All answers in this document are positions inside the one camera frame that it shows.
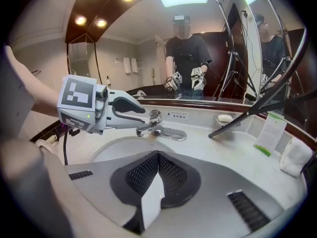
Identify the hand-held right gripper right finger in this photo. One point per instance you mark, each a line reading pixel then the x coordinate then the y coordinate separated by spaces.
pixel 183 180

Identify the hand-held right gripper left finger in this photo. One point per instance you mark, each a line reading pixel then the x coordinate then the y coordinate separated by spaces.
pixel 128 180

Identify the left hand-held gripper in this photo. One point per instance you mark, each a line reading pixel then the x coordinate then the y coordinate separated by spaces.
pixel 76 95

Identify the chrome faucet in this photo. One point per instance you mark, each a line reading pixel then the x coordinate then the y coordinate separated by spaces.
pixel 156 128

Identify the person's left forearm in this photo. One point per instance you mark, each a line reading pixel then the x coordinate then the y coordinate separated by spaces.
pixel 42 95

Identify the white sink basin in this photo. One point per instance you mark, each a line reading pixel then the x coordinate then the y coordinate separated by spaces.
pixel 128 147

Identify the small counter label strip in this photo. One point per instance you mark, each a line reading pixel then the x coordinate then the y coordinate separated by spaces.
pixel 178 115

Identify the angled side mirror panel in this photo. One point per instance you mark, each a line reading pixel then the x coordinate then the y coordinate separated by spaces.
pixel 272 58
pixel 79 58

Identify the black light tripod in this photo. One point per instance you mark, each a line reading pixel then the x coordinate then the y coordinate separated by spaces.
pixel 230 125

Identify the metal soap dish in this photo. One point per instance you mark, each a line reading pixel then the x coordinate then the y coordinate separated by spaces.
pixel 226 118

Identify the white toilet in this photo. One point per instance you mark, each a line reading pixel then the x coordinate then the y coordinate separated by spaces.
pixel 45 146

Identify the small packet with green label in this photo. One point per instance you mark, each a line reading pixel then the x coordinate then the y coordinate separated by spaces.
pixel 271 133

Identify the round ceiling spotlight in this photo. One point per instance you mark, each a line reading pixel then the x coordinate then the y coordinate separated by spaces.
pixel 80 20

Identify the small white folded cloth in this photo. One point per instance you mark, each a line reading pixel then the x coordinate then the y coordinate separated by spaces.
pixel 296 157

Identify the large wall mirror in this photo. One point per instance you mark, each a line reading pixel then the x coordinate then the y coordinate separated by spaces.
pixel 148 58

